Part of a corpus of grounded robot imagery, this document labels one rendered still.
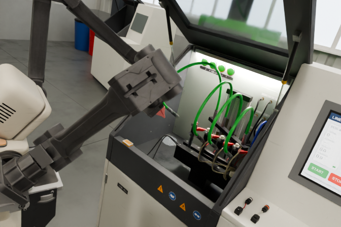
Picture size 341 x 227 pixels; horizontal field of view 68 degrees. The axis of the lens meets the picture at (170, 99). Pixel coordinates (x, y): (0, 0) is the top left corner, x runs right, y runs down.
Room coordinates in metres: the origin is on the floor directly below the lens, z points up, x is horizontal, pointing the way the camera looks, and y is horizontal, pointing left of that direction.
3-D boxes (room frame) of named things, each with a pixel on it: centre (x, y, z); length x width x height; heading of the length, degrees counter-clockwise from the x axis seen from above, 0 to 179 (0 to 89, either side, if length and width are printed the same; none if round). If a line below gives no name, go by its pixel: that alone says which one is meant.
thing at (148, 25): (4.43, 1.00, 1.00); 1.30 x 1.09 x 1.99; 40
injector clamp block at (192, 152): (1.13, -0.25, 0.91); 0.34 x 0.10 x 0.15; 54
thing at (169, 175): (1.00, -0.02, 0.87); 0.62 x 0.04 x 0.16; 54
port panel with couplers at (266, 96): (1.27, -0.50, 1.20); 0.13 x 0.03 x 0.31; 54
